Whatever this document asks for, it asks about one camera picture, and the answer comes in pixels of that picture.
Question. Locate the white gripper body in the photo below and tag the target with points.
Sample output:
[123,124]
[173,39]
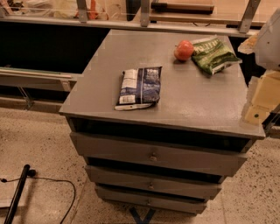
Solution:
[270,44]

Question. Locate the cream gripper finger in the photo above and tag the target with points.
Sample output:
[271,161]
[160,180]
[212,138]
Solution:
[254,110]
[248,45]

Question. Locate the blue chip bag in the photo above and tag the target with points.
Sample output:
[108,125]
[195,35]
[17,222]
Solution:
[140,88]

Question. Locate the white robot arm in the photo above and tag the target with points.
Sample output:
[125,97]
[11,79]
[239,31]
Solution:
[267,49]

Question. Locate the green chip bag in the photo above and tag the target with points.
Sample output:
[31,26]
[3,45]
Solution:
[212,55]

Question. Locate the grey metal railing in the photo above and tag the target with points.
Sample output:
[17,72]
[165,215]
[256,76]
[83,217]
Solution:
[237,19]

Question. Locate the red apple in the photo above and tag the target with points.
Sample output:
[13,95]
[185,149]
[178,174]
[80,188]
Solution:
[184,50]

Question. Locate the grey drawer cabinet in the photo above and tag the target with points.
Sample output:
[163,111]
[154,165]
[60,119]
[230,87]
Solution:
[153,131]

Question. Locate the middle grey drawer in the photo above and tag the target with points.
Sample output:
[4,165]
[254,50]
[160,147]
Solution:
[152,183]

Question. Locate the grey drawer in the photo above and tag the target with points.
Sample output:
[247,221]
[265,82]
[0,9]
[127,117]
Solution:
[213,162]
[152,183]
[151,200]

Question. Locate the top grey drawer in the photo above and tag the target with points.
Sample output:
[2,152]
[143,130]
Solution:
[213,162]

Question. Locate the bottom grey drawer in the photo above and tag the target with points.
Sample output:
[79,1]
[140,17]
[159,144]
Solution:
[151,200]

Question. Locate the wooden shelf at left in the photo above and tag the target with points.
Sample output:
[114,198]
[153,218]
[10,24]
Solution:
[35,90]

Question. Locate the black pole on floor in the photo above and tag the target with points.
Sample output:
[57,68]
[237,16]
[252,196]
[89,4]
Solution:
[17,195]

